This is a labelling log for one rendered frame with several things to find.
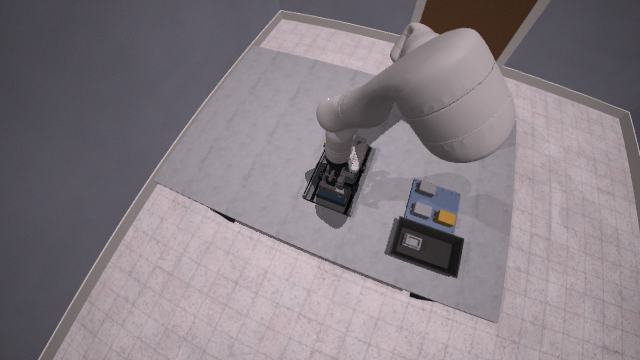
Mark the brass-yellow rectangular block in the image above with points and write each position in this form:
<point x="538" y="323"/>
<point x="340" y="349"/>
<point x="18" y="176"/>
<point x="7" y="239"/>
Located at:
<point x="445" y="218"/>

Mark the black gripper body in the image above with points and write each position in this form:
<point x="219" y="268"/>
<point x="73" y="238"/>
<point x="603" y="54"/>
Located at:
<point x="334" y="166"/>

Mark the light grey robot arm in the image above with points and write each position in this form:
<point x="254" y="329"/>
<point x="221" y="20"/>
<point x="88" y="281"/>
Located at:
<point x="450" y="90"/>

